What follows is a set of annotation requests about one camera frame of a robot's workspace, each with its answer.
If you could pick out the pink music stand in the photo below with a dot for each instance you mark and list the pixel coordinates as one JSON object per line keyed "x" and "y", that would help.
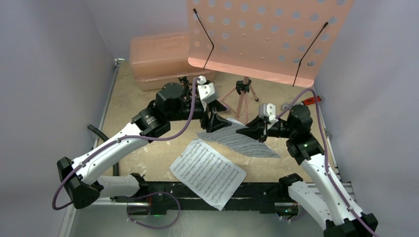
{"x": 283, "y": 41}

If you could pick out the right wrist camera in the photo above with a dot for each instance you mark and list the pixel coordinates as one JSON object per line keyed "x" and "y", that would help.
{"x": 267, "y": 112}

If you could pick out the black microphone tripod stand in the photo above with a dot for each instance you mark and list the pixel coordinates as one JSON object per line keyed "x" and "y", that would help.
{"x": 186, "y": 95}

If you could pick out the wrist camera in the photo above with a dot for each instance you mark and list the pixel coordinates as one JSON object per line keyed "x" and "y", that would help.
{"x": 206, "y": 90}
{"x": 267, "y": 112}

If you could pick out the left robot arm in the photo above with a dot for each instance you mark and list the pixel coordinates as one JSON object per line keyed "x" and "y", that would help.
{"x": 83, "y": 178}

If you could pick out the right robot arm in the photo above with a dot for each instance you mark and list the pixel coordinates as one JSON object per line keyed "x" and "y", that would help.
{"x": 333, "y": 208}

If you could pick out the red handled pliers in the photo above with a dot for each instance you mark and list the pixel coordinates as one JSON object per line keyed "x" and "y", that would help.
{"x": 306, "y": 102}

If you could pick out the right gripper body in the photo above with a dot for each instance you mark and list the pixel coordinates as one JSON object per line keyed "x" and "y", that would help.
{"x": 265, "y": 129}

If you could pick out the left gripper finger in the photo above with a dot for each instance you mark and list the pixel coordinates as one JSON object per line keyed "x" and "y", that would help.
{"x": 215, "y": 122}
{"x": 215, "y": 104}

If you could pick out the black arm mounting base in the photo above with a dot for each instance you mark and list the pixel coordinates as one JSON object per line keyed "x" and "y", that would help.
{"x": 266, "y": 198}

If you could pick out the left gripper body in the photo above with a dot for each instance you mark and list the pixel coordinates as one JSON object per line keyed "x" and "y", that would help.
{"x": 182, "y": 114}

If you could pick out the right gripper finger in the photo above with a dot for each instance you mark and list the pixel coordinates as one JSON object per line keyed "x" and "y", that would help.
{"x": 254, "y": 132}
{"x": 256, "y": 122}

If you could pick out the aluminium table frame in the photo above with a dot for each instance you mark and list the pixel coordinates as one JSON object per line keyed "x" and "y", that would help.
{"x": 205, "y": 172}

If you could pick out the sheet music page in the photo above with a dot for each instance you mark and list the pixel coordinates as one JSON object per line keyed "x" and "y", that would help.
{"x": 238, "y": 142}
{"x": 207, "y": 173}

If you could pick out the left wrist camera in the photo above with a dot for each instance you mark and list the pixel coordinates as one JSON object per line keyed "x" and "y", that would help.
{"x": 206, "y": 90}

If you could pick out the pink plastic storage box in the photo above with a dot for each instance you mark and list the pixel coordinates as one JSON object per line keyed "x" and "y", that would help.
{"x": 156, "y": 60}

